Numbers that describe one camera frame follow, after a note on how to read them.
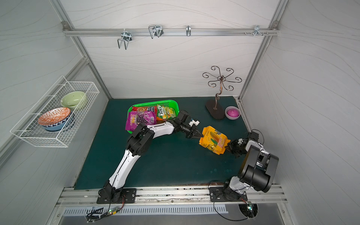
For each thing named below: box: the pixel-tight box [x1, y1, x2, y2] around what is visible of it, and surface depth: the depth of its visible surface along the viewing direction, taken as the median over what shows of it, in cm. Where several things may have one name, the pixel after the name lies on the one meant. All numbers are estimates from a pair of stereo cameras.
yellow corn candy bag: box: [199, 125, 231, 156], surface depth 91 cm
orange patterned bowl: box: [37, 106, 71, 126], surface depth 64 cm
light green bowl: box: [60, 90, 86, 111], surface depth 73 cm
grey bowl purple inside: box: [225, 105, 241, 120], surface depth 106 cm
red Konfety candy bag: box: [132, 105, 158, 113], surface depth 103 cm
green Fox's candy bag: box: [156, 104, 177, 121], surface depth 100 cm
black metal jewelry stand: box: [202, 66, 242, 109], surface depth 92 cm
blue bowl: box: [41, 116, 70, 132], surface depth 58 cm
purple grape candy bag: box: [125, 110, 158, 132], surface depth 92 cm
